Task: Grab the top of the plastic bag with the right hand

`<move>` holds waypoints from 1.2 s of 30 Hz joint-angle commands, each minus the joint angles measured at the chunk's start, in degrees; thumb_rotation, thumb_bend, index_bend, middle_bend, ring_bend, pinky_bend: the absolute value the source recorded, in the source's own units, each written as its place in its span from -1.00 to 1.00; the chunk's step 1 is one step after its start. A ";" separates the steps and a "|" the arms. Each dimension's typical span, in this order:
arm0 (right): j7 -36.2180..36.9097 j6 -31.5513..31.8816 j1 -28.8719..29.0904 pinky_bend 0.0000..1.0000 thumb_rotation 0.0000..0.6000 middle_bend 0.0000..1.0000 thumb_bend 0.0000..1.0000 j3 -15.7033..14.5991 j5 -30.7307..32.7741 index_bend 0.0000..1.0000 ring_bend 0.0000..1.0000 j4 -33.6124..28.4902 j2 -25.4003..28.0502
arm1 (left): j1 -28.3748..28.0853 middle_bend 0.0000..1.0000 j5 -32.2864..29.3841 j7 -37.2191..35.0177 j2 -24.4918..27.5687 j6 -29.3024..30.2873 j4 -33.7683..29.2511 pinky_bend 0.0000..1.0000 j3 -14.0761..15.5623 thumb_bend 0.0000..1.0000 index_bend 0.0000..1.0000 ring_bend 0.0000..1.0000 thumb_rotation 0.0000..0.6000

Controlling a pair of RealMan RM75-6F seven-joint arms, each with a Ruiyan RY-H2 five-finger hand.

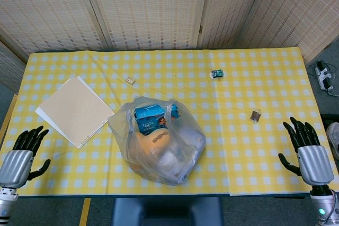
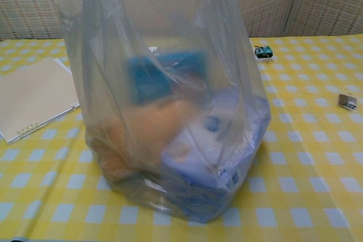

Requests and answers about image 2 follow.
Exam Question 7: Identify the clear plastic bag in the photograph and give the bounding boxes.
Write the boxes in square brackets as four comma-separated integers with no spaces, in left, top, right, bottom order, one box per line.
[58,0,272,224]

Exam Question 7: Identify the white blue carton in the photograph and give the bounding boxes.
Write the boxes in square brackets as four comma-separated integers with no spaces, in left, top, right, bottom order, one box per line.
[159,86,272,224]

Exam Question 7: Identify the small green packet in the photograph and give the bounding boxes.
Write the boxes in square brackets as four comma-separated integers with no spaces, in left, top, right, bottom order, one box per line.
[254,44,275,62]

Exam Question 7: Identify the blue box in bag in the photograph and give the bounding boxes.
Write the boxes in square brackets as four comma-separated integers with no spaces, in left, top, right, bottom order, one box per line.
[122,50,210,106]

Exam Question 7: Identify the beige paper stack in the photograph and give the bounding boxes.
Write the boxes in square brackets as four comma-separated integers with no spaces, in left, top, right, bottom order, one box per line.
[4,57,83,145]

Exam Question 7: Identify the yellow checkered tablecloth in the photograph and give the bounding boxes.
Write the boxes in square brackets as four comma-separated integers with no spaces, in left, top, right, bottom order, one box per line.
[0,35,363,242]

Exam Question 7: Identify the orange item in bag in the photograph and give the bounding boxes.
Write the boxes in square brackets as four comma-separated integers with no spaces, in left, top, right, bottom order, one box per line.
[98,99,197,188]

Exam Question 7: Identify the beige cardboard folder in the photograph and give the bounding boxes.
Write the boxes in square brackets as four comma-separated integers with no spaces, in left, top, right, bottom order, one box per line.
[0,57,82,144]

